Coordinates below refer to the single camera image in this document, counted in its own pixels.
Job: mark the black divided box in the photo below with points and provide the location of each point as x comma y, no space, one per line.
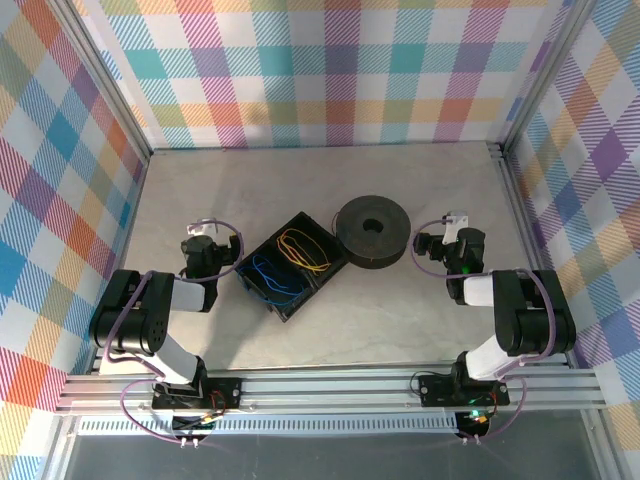
320,294

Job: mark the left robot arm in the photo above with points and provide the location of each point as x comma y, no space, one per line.
130,325

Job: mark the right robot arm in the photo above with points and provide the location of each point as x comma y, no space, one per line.
530,320

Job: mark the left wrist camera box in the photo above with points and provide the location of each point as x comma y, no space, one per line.
197,228

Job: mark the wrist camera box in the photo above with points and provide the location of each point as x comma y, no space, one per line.
197,228
456,222

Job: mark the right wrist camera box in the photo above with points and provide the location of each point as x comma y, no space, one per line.
456,222

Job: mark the aluminium table side rail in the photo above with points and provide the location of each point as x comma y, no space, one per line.
520,200

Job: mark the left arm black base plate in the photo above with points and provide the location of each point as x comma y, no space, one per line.
227,392

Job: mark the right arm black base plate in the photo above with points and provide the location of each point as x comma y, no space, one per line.
435,390

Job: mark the aluminium mounting rail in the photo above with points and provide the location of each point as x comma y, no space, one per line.
325,390

